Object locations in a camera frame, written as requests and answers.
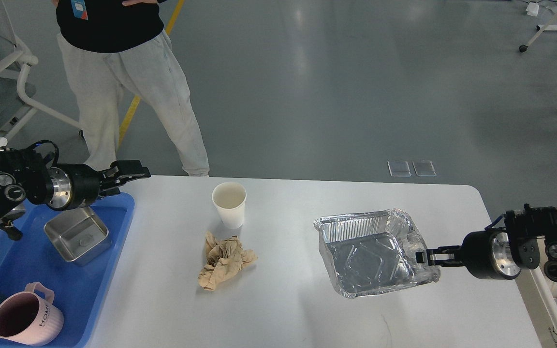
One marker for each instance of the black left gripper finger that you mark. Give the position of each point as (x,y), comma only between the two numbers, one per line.
(123,171)
(108,190)

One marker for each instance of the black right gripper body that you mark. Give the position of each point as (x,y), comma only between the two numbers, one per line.
(487,255)

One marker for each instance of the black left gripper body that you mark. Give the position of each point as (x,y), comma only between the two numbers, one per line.
(74,186)

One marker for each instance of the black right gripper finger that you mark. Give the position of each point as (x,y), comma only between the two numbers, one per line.
(444,263)
(440,253)

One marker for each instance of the stainless steel rectangular container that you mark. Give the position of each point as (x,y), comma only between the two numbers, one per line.
(78,235)

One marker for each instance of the aluminium foil tray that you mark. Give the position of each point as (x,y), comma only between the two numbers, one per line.
(373,253)

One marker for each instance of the pink ceramic mug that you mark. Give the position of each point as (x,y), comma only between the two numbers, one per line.
(29,317)

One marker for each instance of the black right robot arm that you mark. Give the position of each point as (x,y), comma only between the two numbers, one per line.
(524,227)

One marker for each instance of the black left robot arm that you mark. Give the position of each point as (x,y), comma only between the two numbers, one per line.
(27,175)

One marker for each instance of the white plastic bin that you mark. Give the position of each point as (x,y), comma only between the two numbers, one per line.
(539,294)

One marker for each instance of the clear plastic lid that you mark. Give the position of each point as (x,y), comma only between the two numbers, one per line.
(399,168)
(424,168)

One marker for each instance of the white paper cup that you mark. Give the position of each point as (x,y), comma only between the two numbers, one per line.
(229,200)

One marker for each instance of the person in grey trousers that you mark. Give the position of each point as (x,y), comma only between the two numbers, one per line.
(111,45)

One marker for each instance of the crumpled brown paper napkin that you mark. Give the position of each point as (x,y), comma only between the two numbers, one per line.
(224,259)

